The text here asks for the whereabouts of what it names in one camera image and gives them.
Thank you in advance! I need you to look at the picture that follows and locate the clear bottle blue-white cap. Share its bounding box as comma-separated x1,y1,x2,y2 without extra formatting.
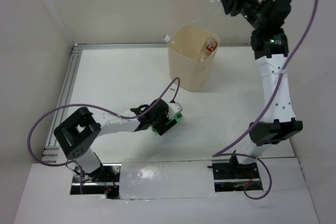
192,0,225,28

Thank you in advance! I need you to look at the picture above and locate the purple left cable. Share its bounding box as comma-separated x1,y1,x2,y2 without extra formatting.
27,77,181,196

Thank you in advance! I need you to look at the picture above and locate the green plastic bottle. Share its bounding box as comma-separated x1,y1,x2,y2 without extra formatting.
152,113,182,136

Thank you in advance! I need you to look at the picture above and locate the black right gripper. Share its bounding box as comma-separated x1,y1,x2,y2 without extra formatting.
217,0,266,29

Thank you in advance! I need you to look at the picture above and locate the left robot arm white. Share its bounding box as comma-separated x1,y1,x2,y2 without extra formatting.
54,99,182,182

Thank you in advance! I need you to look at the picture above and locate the red cap label bottle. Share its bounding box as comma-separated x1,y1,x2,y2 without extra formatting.
198,37,218,61

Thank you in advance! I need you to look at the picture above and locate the purple cable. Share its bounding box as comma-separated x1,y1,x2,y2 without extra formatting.
212,0,320,200
27,77,181,196

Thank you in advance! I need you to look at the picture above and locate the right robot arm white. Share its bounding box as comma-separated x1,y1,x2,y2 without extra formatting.
220,0,303,178

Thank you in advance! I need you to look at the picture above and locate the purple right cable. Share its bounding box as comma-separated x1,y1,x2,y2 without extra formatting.
212,0,320,200

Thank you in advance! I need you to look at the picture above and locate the beige plastic bin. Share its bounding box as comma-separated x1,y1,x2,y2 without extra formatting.
167,25,220,91

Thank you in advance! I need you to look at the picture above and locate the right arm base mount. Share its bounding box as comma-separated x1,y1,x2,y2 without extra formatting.
207,157,263,193

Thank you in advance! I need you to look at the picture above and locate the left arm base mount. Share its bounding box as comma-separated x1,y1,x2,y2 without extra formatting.
67,163,122,199

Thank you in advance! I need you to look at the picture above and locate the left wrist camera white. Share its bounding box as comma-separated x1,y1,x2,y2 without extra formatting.
167,102,183,119

